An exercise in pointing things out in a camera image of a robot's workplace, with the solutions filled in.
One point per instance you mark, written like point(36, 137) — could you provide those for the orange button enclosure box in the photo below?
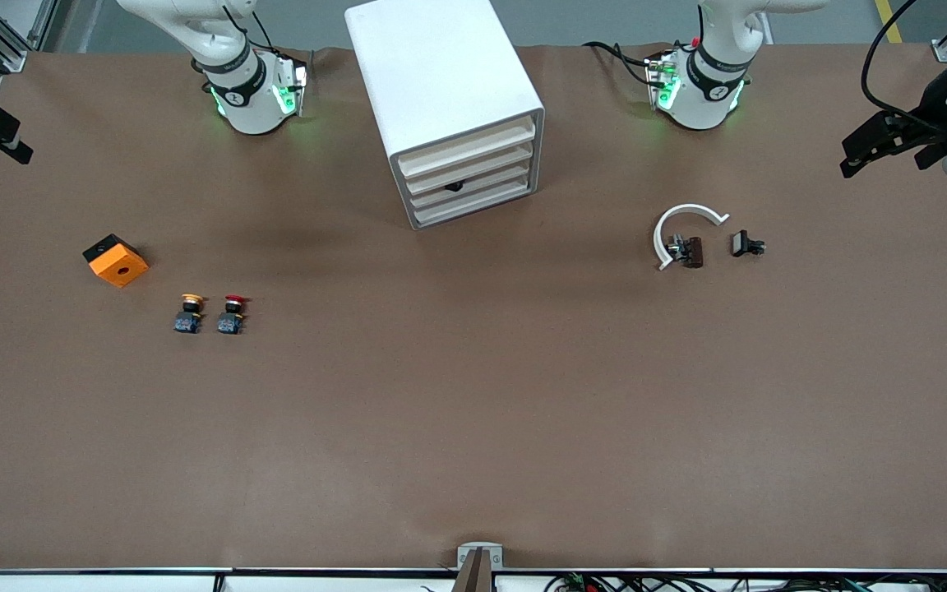
point(120, 267)

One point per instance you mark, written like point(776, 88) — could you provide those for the grey vertical mounting post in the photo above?
point(473, 580)

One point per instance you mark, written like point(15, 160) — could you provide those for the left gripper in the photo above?
point(930, 113)

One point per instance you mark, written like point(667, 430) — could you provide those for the red push button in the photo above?
point(229, 325)

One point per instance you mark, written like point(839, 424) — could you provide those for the grey metal bracket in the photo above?
point(465, 557)

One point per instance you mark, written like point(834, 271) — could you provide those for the small black clip component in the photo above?
point(741, 243)

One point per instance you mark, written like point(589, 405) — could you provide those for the brown table cover sheet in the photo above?
point(473, 411)

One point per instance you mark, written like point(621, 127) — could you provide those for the yellow push button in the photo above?
point(188, 323)

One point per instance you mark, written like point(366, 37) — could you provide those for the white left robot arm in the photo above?
point(704, 99)

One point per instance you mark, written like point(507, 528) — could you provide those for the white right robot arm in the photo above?
point(247, 107)

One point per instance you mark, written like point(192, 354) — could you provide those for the white curved plastic piece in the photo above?
point(687, 208)

